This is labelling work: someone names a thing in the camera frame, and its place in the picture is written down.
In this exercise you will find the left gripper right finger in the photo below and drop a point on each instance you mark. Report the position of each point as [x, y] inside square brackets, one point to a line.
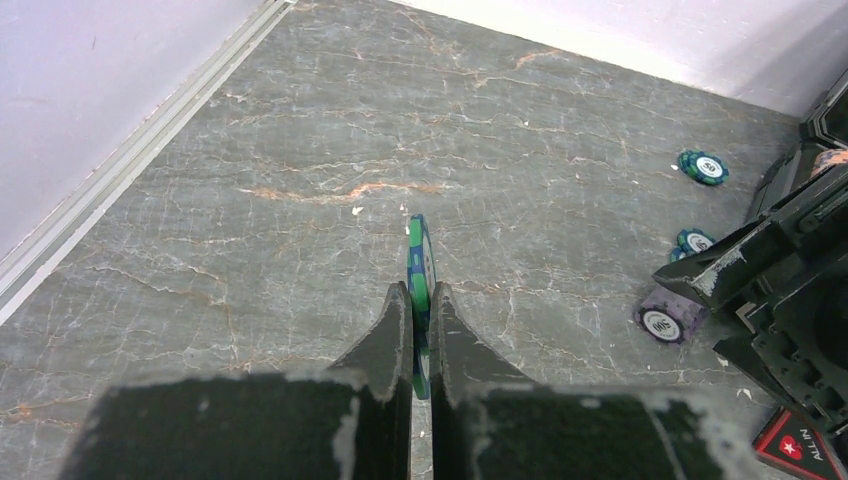
[492, 421]

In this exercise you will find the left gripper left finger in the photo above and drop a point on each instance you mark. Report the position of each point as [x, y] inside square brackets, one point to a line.
[350, 420]

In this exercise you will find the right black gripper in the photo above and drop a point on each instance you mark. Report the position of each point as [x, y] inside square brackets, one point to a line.
[784, 276]

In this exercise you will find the purple chip stack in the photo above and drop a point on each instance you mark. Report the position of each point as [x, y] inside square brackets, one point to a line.
[669, 318]

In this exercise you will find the single green blue chip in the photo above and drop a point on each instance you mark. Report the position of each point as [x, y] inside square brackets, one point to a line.
[421, 281]

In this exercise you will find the black poker set case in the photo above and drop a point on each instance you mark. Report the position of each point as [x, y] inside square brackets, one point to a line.
[823, 128]

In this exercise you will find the orange chip stack in case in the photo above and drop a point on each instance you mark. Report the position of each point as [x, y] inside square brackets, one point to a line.
[827, 159]

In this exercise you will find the red triangle all-in button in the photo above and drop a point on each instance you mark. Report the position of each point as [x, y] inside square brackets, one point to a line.
[788, 444]

